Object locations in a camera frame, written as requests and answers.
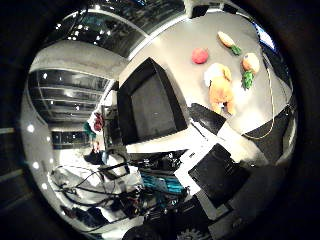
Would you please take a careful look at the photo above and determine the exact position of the red tomato plush toy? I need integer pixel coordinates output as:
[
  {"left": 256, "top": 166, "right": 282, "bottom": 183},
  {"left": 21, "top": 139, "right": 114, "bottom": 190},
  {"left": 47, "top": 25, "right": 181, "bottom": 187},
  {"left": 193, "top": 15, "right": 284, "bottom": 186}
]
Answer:
[{"left": 191, "top": 47, "right": 210, "bottom": 65}]

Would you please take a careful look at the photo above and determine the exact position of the teal ribbed panel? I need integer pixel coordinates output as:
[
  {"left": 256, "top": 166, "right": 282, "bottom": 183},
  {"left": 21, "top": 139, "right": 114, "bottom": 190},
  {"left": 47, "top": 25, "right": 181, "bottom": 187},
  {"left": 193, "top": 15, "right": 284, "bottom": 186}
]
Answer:
[{"left": 139, "top": 173, "right": 186, "bottom": 196}]

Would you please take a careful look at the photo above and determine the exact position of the black floor cable bundle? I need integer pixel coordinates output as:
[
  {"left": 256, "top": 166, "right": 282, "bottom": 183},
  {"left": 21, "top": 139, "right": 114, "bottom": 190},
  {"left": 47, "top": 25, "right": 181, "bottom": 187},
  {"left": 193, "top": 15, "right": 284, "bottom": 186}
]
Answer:
[{"left": 49, "top": 164, "right": 134, "bottom": 209}]

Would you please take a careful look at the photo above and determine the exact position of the long carrot plush toy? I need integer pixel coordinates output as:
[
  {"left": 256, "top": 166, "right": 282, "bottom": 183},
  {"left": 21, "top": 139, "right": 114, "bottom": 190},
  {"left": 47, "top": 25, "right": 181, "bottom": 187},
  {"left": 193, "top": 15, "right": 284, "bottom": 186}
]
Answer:
[{"left": 217, "top": 30, "right": 243, "bottom": 57}]

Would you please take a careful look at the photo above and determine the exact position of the black rectangular container bin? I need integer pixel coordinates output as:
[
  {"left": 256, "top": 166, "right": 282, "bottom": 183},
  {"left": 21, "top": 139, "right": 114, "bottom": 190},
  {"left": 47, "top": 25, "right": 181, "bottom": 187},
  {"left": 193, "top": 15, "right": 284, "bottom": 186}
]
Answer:
[{"left": 116, "top": 57, "right": 188, "bottom": 146}]

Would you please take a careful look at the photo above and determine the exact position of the orange and white fox plush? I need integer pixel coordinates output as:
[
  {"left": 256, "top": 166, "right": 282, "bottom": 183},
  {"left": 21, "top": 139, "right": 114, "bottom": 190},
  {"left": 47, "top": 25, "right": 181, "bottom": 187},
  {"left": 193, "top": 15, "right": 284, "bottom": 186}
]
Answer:
[{"left": 203, "top": 62, "right": 237, "bottom": 116}]

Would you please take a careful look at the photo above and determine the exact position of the laptop with blue screen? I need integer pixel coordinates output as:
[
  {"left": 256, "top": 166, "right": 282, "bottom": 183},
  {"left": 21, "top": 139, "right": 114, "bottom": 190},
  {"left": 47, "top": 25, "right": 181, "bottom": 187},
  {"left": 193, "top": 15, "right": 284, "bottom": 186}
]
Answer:
[{"left": 254, "top": 23, "right": 278, "bottom": 51}]

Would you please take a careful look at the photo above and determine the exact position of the thin yellow cable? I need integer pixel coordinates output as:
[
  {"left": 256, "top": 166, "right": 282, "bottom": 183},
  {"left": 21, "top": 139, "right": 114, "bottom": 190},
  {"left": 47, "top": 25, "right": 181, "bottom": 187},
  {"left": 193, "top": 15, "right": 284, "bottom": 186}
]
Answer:
[{"left": 244, "top": 56, "right": 276, "bottom": 140}]

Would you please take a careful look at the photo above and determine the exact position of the small black open box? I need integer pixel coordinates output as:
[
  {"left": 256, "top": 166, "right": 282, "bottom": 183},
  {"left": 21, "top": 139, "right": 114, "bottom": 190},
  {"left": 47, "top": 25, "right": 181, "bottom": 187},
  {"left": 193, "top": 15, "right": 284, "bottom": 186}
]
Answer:
[{"left": 99, "top": 161, "right": 132, "bottom": 180}]

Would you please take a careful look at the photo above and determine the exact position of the person in red top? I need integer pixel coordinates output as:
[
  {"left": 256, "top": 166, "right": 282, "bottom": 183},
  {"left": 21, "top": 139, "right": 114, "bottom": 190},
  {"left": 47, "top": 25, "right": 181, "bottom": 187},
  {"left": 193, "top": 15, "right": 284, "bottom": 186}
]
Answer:
[{"left": 83, "top": 111, "right": 106, "bottom": 141}]

